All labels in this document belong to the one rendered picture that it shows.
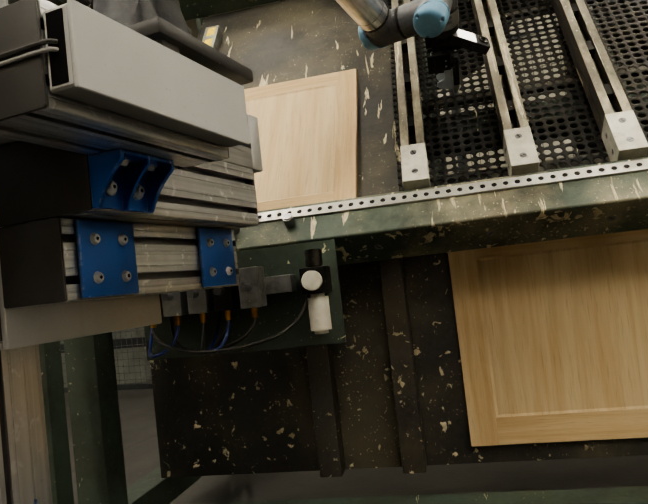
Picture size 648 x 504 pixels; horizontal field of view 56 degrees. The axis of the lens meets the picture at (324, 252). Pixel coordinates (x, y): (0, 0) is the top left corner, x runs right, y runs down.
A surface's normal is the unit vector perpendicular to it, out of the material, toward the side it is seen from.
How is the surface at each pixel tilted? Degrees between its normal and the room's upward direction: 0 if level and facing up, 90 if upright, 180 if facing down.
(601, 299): 90
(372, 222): 54
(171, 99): 90
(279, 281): 90
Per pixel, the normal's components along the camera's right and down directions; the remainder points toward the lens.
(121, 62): 0.92, -0.12
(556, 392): -0.21, -0.03
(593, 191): -0.23, -0.61
